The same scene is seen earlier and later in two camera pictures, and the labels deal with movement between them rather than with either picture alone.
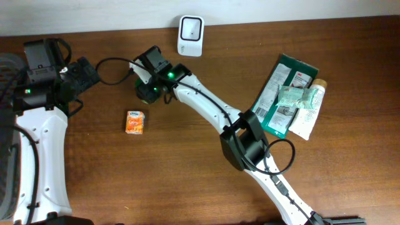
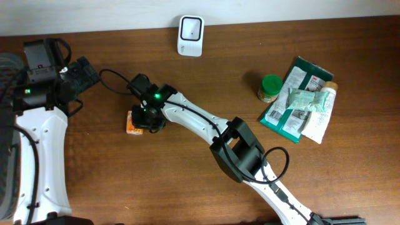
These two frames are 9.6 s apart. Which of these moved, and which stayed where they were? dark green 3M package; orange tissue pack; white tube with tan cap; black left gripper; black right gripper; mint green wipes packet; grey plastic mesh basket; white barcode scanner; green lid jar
Moved: black right gripper; white tube with tan cap; green lid jar; dark green 3M package
Stayed: black left gripper; orange tissue pack; white barcode scanner; grey plastic mesh basket; mint green wipes packet
